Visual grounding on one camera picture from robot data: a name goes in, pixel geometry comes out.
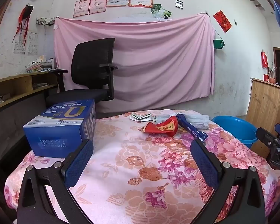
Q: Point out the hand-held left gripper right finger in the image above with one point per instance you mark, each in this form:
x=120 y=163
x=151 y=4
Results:
x=204 y=161

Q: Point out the white plastic wrapper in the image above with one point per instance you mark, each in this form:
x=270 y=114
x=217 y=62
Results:
x=198 y=120

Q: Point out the person's right hand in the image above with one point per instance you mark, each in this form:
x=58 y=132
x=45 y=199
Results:
x=279 y=189

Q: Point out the green printed wrapper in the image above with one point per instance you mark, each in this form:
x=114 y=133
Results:
x=141 y=116

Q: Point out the black office chair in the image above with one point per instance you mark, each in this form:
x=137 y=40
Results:
x=93 y=60

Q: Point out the blue plastic basin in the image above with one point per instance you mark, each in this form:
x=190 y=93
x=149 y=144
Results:
x=238 y=128

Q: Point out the red tassel ornament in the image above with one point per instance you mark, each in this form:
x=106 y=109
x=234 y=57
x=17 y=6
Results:
x=24 y=16

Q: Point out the pink floral blanket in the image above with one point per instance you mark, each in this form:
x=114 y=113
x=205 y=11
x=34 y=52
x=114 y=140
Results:
x=142 y=163

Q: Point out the red paper envelope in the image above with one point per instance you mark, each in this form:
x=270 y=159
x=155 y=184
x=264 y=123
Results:
x=222 y=21

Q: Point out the small black white photo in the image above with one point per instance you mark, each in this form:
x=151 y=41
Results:
x=179 y=4

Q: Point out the blue cardboard box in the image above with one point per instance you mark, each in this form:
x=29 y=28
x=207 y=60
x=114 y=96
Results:
x=58 y=128

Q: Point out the wooden shelf desk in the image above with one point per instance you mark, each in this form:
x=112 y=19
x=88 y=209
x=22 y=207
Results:
x=16 y=84

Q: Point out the long blue wrapper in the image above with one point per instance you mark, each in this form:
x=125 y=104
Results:
x=191 y=129

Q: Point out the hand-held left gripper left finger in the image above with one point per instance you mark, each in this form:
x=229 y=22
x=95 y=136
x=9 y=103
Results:
x=80 y=161

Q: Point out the red wall hanging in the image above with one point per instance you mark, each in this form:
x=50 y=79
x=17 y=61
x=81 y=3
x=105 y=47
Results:
x=264 y=59

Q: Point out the wooden cabinet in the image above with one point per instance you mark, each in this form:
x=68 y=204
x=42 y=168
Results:
x=268 y=102

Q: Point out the pink hanging cloth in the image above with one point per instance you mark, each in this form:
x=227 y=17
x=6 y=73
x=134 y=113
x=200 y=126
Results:
x=154 y=63

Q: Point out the stack of books and papers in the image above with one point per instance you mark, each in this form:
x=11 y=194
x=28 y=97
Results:
x=39 y=65

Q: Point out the wall calendar sheets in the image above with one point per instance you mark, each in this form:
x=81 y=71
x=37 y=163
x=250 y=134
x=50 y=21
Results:
x=25 y=43

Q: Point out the red cup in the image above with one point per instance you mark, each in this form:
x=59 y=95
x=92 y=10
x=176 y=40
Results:
x=266 y=77

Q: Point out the red snack wrapper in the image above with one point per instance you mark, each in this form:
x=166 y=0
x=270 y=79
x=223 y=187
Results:
x=162 y=127

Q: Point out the green hanging bag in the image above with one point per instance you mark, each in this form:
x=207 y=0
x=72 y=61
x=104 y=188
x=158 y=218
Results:
x=218 y=44

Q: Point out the green flower photos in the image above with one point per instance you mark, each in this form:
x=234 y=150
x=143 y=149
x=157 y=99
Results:
x=161 y=11

